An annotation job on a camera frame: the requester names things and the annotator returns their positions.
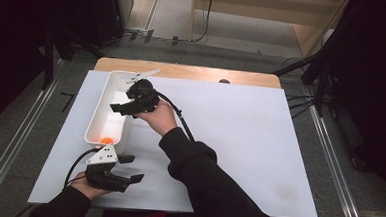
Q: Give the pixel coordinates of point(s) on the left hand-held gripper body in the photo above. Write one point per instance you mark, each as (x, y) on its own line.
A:
(103, 155)

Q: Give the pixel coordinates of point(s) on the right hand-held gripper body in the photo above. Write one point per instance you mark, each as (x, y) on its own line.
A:
(145, 94)

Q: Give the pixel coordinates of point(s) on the orange ball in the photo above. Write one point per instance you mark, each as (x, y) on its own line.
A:
(106, 140)

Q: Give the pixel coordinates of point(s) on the white long plastic bin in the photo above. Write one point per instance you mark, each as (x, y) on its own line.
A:
(112, 121)

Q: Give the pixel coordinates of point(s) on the person's right hand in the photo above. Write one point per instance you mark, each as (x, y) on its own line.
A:
(160, 117)

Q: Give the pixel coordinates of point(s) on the person's left hand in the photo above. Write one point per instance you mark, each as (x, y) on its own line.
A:
(85, 186)

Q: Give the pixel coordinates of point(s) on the wooden table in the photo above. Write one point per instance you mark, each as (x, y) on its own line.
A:
(189, 71)

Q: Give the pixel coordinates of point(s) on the dark round table grommet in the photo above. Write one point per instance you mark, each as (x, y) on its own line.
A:
(224, 81)

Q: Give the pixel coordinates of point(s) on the black cabinet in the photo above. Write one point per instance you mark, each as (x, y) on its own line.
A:
(104, 13)

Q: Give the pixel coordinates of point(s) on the black stand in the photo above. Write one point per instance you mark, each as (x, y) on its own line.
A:
(320, 85)
(48, 57)

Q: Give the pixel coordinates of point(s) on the white board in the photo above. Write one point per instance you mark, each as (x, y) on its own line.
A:
(246, 141)

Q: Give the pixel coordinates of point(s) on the black curtain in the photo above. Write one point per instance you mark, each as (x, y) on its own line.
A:
(376, 81)
(10, 45)

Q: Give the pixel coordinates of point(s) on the light wooden furniture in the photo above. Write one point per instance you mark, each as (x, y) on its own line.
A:
(259, 12)

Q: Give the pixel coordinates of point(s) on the metal floor rail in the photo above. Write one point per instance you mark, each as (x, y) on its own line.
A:
(20, 126)
(334, 169)

